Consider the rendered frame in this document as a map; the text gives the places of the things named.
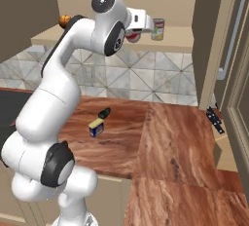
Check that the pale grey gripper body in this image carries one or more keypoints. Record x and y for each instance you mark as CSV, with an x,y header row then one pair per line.
x,y
149,22

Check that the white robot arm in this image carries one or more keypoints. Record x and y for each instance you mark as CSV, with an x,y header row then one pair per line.
x,y
52,106

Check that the brown cabinet door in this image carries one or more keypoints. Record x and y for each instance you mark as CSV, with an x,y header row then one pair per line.
x,y
26,12
209,41

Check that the red white yellow can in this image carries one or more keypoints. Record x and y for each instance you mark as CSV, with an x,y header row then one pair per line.
x,y
158,30

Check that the red and white can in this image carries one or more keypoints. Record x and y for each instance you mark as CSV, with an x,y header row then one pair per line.
x,y
133,37

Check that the orange pumpkin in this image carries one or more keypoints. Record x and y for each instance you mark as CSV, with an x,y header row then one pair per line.
x,y
64,21

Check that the dark green avocado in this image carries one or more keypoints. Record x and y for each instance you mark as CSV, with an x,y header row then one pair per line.
x,y
104,113

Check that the black speckled object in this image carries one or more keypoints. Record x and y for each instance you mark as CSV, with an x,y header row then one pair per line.
x,y
215,119

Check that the blue and yellow can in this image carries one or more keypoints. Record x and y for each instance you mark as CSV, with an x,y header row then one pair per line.
x,y
96,128

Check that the black hob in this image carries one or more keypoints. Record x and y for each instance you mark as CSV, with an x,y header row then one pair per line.
x,y
11,109

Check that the beige lower cupboard door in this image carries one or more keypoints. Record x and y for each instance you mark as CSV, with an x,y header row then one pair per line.
x,y
110,200

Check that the beige drawer front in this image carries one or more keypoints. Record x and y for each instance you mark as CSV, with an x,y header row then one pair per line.
x,y
19,210

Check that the beige wall cabinet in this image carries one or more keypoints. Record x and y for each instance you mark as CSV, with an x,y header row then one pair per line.
x,y
175,38

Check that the white wall socket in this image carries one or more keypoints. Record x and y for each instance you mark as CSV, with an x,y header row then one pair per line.
x,y
88,74

